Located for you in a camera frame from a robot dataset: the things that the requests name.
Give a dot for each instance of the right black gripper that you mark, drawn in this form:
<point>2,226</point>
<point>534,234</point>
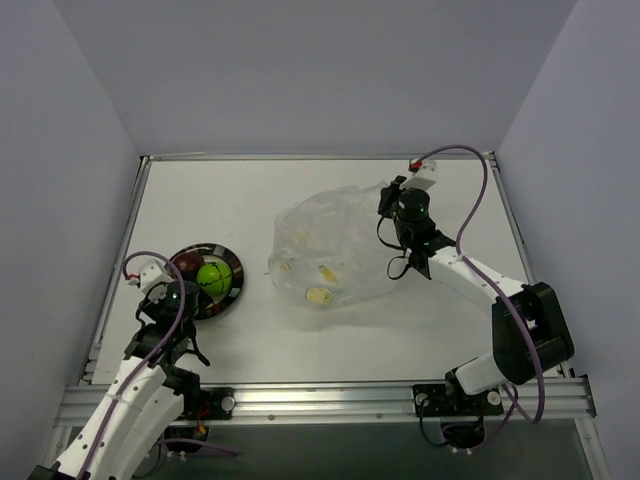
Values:
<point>388,197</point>

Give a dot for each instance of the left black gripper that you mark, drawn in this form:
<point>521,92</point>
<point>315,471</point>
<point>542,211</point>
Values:
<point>151,301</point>

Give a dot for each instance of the dark red fake fruit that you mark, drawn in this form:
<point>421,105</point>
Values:
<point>188,263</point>

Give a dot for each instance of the green fake lime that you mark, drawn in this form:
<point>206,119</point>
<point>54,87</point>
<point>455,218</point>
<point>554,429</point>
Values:
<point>214,278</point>

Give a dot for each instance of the clear plastic bag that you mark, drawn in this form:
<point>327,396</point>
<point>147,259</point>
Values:
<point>326,253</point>

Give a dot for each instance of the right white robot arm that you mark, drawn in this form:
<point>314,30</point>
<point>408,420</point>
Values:
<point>529,334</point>

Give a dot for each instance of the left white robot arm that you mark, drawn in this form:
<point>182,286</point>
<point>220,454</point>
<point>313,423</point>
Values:
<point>147,394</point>

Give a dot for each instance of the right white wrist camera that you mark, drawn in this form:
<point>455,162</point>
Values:
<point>423,175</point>

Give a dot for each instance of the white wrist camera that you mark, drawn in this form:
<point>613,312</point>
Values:
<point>423,175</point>
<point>148,276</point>

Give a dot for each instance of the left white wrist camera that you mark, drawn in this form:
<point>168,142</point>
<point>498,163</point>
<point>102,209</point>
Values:
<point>148,276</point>

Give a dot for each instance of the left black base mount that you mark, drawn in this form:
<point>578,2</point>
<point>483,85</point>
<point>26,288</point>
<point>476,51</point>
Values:
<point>209,404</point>

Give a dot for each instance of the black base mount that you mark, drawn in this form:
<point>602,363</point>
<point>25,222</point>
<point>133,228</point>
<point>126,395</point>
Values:
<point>209,404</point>
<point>440,399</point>

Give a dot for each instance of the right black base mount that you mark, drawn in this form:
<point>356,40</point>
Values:
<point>440,399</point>

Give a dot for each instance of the aluminium front rail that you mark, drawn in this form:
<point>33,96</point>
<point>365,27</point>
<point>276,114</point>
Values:
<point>338,403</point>

